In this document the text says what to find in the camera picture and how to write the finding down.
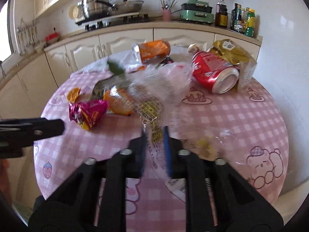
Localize dark snack wrapper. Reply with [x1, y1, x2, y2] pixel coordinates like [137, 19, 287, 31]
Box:
[91, 76, 131, 100]

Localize pink utensil cup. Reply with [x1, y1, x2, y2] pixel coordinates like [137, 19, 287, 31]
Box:
[162, 9, 172, 21]

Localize steel wok pan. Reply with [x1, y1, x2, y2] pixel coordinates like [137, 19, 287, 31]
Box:
[95, 0, 144, 16]

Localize black gas stove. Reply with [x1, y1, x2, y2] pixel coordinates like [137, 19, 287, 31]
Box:
[76, 12, 150, 32]

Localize orange peel piece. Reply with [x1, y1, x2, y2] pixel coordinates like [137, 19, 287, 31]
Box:
[66, 87, 81, 104]

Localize lower cream cabinets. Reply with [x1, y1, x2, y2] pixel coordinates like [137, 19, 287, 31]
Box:
[1, 23, 262, 118]

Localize white plastic bag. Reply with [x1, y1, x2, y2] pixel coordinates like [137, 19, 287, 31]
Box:
[126, 62, 193, 106]

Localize green electric cooker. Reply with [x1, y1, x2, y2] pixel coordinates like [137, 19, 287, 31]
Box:
[180, 0, 214, 25]

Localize orange peel with leaves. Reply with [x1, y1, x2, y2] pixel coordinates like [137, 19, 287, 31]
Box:
[103, 59, 134, 116]

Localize dark soy sauce bottle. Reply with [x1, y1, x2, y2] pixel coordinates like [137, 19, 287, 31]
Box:
[215, 0, 228, 28]

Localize red bowl lid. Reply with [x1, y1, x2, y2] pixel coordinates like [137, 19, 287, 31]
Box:
[45, 32, 60, 44]

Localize gold snack bag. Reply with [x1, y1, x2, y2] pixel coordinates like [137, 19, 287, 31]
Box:
[208, 39, 257, 92]

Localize magenta candy wrapper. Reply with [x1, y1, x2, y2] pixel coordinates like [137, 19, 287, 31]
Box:
[69, 100, 109, 131]

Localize hanging utensil rack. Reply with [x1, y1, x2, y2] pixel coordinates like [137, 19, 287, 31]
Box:
[16, 18, 40, 56]

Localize clear yellow printed wrapper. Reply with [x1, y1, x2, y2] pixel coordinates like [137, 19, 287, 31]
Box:
[137, 98, 244, 169]

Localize cream round strainer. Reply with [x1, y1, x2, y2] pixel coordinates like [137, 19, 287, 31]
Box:
[68, 5, 79, 20]

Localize green yellow oil bottle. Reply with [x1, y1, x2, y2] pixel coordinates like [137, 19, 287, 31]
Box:
[244, 8, 256, 37]

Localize steel stock pot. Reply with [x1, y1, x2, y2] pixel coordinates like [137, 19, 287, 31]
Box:
[73, 0, 112, 23]

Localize dark glass bottle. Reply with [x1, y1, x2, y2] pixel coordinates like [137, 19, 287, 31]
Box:
[230, 3, 243, 33]

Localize orange soda can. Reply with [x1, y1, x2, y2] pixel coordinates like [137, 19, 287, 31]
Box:
[132, 40, 171, 64]

